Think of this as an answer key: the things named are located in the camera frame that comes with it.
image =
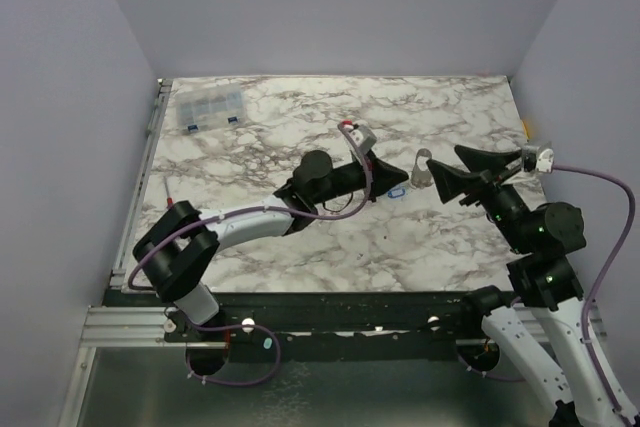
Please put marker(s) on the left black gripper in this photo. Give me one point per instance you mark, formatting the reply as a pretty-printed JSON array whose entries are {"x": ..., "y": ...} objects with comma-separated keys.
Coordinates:
[{"x": 384, "y": 177}]

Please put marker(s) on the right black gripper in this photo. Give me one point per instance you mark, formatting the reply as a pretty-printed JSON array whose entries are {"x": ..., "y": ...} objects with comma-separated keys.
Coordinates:
[{"x": 482, "y": 185}]

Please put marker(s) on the blue key tag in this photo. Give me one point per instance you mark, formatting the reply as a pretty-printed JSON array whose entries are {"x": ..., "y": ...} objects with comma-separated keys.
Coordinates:
[{"x": 397, "y": 192}]

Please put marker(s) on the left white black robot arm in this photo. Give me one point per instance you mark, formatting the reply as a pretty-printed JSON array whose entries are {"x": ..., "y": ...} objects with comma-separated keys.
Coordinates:
[{"x": 177, "y": 250}]

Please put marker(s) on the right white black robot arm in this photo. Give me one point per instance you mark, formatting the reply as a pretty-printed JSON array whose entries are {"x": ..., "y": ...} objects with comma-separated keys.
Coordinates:
[{"x": 572, "y": 378}]

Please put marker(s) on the clear plastic compartment box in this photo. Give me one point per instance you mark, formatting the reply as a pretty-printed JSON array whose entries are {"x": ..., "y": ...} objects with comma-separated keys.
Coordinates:
[{"x": 211, "y": 108}]

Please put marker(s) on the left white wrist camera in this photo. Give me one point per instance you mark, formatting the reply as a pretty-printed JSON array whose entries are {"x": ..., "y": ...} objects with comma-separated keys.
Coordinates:
[{"x": 363, "y": 137}]

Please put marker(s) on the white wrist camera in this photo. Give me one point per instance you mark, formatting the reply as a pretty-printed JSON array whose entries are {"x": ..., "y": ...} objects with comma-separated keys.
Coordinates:
[
  {"x": 537, "y": 157},
  {"x": 363, "y": 137}
]

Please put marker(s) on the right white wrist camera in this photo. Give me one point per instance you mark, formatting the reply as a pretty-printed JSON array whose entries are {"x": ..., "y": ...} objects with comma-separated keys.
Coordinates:
[{"x": 537, "y": 157}]

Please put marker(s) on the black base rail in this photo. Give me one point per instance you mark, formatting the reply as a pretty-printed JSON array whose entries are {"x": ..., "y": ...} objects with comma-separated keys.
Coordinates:
[{"x": 336, "y": 327}]

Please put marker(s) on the blue red handled screwdriver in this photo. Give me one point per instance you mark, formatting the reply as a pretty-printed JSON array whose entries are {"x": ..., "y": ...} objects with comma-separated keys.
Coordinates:
[{"x": 168, "y": 196}]

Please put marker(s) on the left aluminium side rail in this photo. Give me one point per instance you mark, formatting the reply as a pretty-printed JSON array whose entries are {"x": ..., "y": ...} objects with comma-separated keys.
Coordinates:
[{"x": 151, "y": 136}]

